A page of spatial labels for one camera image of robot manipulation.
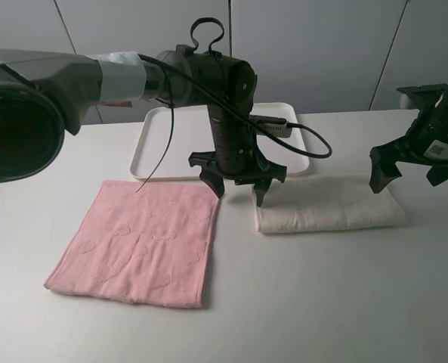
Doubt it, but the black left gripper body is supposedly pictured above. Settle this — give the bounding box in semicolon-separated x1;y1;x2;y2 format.
189;102;287;185

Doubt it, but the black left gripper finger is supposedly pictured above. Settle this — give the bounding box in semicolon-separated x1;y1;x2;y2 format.
253;178;273;207
199;168;225;199

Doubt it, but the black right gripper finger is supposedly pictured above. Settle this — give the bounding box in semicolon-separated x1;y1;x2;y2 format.
369;145;402;194
426;163;448;186

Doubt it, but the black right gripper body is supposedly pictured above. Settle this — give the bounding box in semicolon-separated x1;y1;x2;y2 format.
383;84;448;167

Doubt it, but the cream white towel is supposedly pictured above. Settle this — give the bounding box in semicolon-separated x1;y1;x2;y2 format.
255;174;406;234

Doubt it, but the pink towel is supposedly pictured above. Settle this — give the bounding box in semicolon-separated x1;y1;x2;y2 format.
44;181;220;309

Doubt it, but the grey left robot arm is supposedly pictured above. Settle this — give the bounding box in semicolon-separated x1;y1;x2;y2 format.
0;45;287;202

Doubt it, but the white rectangular plastic tray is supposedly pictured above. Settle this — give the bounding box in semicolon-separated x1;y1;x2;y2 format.
130;102;310;180

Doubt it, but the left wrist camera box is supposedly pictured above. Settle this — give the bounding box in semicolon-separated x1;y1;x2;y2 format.
249;115;292;138

